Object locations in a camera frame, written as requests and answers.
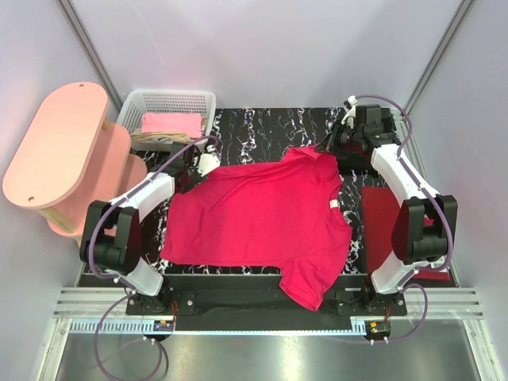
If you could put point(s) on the beige folded t shirt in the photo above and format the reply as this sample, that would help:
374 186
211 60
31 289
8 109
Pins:
137 135

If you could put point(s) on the black folded t shirt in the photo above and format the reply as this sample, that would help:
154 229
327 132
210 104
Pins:
370 136

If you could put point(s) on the pink three tier shelf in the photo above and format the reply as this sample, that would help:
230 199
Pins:
71 156

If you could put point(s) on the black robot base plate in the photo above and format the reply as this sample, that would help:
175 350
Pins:
256 303

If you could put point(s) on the white plastic basket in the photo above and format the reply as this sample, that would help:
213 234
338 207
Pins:
140 102

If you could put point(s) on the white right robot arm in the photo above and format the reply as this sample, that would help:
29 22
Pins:
392 164

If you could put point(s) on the pink folded t shirt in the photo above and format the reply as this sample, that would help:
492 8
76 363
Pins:
189 124

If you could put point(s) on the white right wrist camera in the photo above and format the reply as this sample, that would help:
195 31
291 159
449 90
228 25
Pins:
350 106

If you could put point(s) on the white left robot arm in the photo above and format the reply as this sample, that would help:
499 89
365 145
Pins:
112 243

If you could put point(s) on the red t shirt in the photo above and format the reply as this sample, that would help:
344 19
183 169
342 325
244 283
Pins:
283 214

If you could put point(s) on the left orange connector board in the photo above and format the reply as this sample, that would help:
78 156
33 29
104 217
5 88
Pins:
164 325

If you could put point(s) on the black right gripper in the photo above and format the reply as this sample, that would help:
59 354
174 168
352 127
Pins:
331 140

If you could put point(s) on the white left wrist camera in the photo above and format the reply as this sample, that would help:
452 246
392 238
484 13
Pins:
207 161

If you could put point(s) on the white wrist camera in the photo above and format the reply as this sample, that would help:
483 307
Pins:
350 106
207 161

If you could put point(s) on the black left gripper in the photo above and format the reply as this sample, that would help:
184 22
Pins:
193 172

